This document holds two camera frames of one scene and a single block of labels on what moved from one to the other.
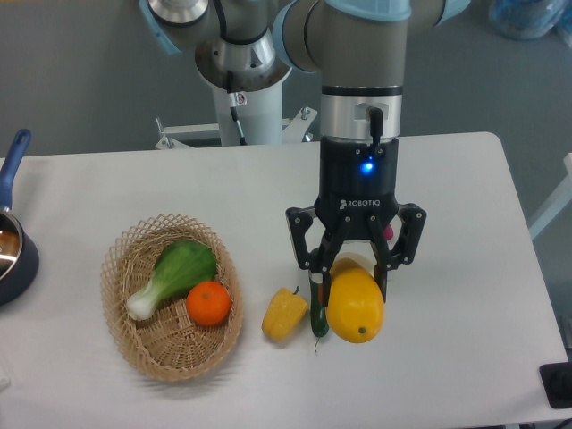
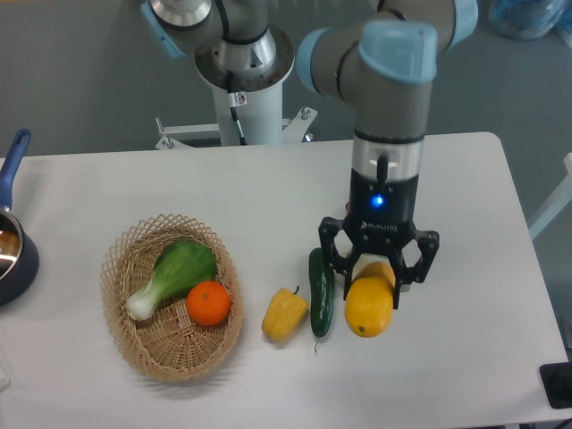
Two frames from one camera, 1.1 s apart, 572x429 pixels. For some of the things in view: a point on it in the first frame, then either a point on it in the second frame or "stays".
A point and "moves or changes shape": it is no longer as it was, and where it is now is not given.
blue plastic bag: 524,20 stays
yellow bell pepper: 283,315 stays
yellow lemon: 355,309 moves or changes shape
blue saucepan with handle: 19,258 stays
